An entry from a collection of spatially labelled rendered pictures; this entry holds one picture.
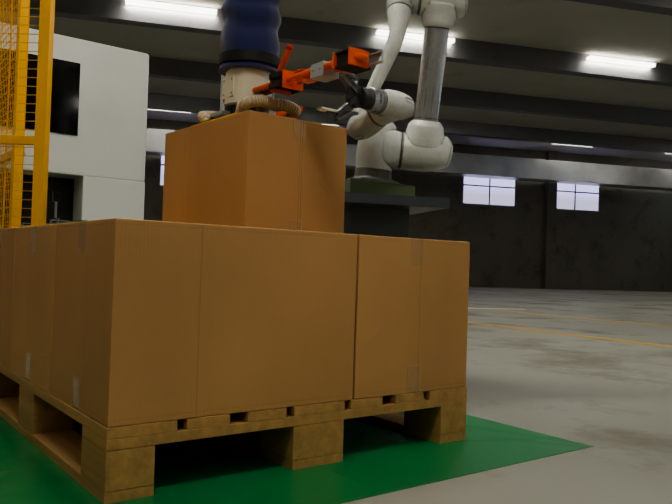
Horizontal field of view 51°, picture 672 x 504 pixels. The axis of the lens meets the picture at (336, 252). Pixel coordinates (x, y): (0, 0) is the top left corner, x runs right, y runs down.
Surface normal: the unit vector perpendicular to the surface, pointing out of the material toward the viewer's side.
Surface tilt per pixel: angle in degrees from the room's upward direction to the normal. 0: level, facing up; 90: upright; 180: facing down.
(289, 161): 90
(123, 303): 90
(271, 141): 90
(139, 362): 90
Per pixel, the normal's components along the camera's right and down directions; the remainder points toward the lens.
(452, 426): 0.61, 0.00
